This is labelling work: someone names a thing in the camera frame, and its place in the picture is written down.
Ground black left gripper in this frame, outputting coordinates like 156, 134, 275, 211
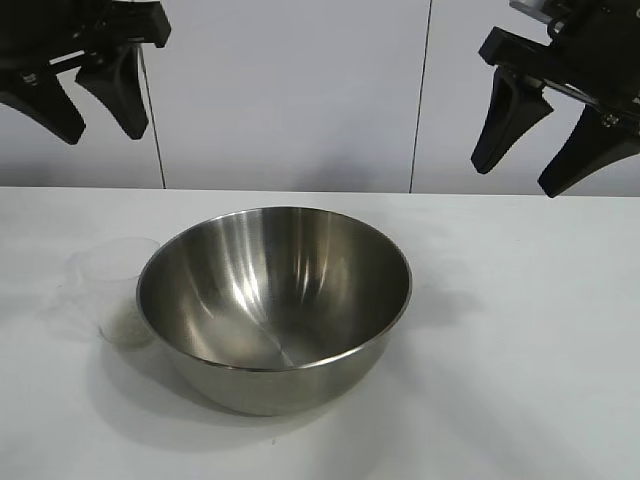
0, 0, 173, 147

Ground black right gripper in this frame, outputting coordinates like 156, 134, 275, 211
469, 0, 640, 199

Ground clear plastic measuring cup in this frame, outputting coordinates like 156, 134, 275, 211
67, 237, 162, 351

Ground white rice grains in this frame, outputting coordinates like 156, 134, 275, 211
102, 308, 152, 350

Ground stainless steel mixing bowl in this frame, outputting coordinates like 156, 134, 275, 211
135, 205, 414, 417

